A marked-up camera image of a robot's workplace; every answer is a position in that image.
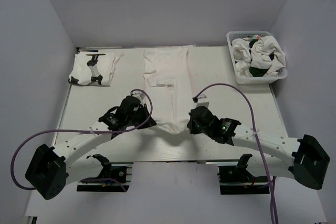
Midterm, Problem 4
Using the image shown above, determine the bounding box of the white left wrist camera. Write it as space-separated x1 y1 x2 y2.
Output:
130 90 146 103

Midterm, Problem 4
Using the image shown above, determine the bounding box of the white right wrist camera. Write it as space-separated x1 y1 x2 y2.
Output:
192 94 209 108

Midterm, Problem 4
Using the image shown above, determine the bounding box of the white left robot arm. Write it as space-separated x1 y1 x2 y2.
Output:
25 95 156 200

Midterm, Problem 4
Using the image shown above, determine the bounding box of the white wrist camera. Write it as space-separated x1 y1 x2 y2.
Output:
130 90 146 103
192 94 209 108

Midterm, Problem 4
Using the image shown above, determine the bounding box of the white t-shirt cartoon print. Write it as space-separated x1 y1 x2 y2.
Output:
231 35 286 78

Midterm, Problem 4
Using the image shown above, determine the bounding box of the white t-shirt green trim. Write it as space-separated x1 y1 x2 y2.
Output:
143 46 194 134

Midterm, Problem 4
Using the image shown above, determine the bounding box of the folded white t-shirt black print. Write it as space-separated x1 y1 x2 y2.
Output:
68 51 121 87

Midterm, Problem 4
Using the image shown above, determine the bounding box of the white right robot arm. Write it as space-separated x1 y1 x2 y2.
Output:
187 106 330 190

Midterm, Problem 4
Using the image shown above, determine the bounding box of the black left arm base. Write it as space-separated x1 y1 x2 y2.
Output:
77 154 132 193

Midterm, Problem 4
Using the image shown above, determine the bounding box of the white plastic basket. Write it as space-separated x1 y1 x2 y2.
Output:
226 30 288 84

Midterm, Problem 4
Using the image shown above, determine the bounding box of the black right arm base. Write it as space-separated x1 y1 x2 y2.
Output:
217 154 270 195

